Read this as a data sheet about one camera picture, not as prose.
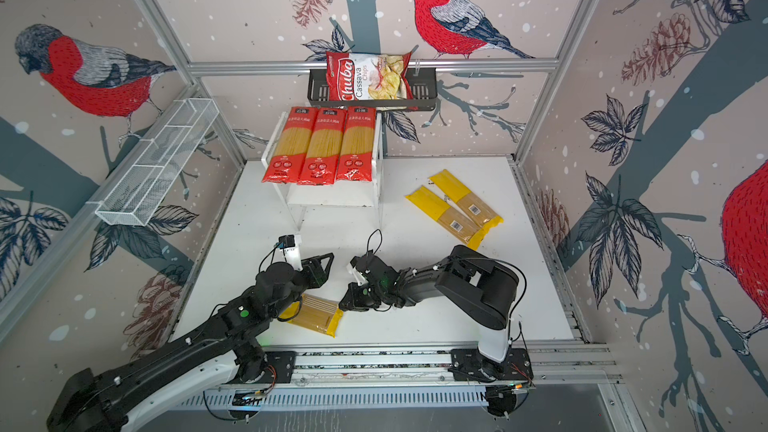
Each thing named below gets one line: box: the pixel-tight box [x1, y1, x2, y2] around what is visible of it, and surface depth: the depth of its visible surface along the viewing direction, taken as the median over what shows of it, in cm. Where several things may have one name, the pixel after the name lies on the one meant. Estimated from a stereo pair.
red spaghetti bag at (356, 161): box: [336, 106, 376, 181], surface depth 76 cm
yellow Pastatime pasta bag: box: [279, 294, 344, 338], surface depth 81 cm
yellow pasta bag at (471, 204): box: [428, 169, 505, 230], surface depth 108 cm
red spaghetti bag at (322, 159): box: [297, 108, 347, 185], surface depth 76 cm
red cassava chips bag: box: [326, 51, 415, 101], surface depth 89 cm
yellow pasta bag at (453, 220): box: [405, 185, 485, 250], surface depth 105 cm
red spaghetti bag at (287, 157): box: [262, 107, 319, 184], surface depth 77 cm
